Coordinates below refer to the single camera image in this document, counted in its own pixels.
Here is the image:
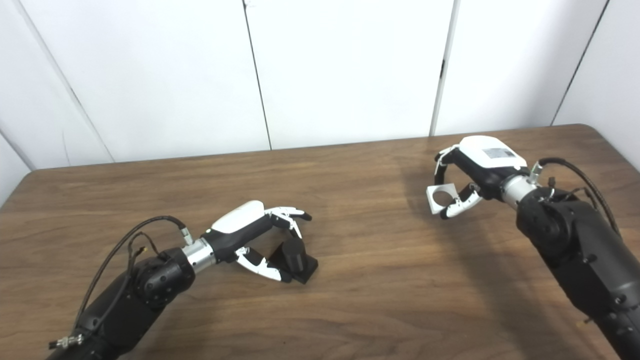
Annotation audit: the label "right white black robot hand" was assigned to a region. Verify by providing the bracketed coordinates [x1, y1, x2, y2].
[433, 135, 531, 221]

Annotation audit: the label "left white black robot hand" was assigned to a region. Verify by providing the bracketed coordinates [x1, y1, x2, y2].
[201, 200, 313, 284]

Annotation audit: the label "black peg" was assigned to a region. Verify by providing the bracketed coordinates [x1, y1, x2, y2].
[267, 236, 319, 285]

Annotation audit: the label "white square piece with hole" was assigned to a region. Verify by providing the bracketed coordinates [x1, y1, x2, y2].
[426, 183, 462, 216]

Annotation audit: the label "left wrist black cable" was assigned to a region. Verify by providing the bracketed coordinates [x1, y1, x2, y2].
[48, 215, 195, 350]

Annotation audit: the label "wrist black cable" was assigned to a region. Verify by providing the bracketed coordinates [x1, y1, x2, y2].
[48, 215, 195, 350]
[529, 157, 621, 236]

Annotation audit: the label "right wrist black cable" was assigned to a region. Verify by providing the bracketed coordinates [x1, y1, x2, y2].
[529, 157, 621, 236]

